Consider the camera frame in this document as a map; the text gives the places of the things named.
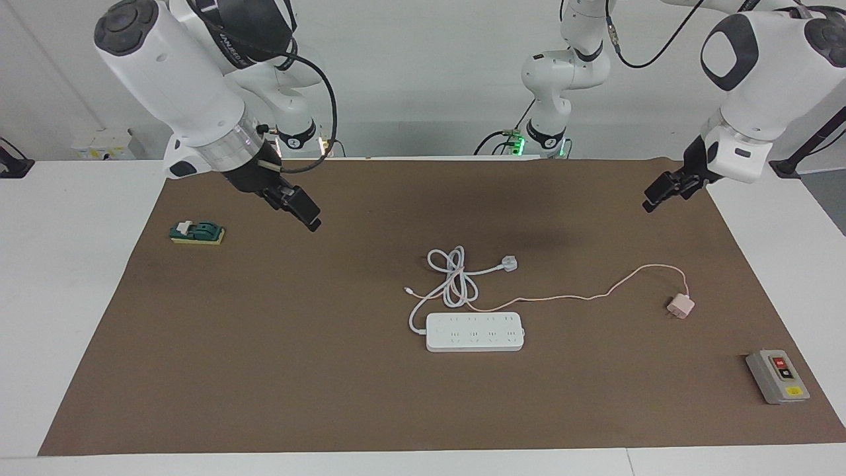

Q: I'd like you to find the pink charger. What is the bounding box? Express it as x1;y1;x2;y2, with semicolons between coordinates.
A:
666;295;697;321

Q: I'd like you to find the pink charging cable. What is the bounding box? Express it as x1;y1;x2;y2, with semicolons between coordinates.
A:
404;264;691;313

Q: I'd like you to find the white power strip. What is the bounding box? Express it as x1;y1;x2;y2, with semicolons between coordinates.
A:
425;312;527;353

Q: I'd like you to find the black clamp stand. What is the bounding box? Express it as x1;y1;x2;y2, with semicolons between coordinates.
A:
0;137;35;179
769;109;846;179

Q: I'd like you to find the white and yellow box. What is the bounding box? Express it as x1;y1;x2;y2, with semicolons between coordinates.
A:
71;129;137;161

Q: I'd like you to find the brown table mat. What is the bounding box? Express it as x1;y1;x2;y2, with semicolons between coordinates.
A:
38;157;846;457

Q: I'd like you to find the green knife switch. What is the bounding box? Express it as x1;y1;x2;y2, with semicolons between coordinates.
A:
169;220;226;246

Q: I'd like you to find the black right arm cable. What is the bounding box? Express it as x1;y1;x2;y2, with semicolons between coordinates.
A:
254;0;339;175

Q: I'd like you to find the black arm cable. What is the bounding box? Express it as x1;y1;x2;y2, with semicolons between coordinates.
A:
603;0;705;69
254;0;339;175

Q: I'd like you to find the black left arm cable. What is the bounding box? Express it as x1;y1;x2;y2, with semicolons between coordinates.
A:
603;0;705;69

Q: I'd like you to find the white power strip cord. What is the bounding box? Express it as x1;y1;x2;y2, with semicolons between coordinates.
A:
408;246;518;335

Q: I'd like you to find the black base cable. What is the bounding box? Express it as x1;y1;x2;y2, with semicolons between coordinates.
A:
473;99;536;157

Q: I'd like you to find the grey push-button switch box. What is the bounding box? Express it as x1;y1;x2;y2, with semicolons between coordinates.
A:
746;349;811;405

